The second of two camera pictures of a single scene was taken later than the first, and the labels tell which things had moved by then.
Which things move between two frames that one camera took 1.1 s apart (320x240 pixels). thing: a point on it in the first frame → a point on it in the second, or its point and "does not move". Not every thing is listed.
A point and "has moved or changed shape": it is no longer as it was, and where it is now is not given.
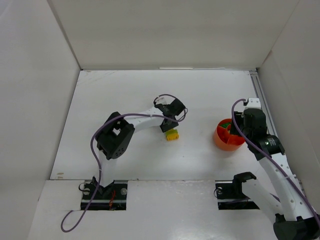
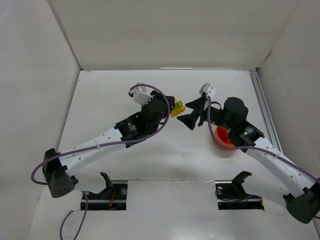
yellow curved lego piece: (172, 137) has moved or changed shape
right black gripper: (238, 124) → (201, 110)
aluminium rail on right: (255, 78) does not move
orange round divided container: (224, 139) does not move
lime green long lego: (171, 131) has moved or changed shape
